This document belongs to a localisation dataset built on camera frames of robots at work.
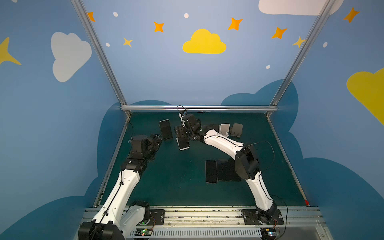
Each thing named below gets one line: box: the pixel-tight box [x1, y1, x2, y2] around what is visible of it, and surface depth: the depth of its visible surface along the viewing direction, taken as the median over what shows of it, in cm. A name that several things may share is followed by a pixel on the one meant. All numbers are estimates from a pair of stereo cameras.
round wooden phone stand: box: [230, 123, 243, 138], surface depth 108 cm
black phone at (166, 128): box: [159, 119, 173, 141], surface depth 101 cm
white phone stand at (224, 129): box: [218, 123, 230, 137], surface depth 107 cm
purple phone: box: [205, 160, 218, 184], surface depth 92 cm
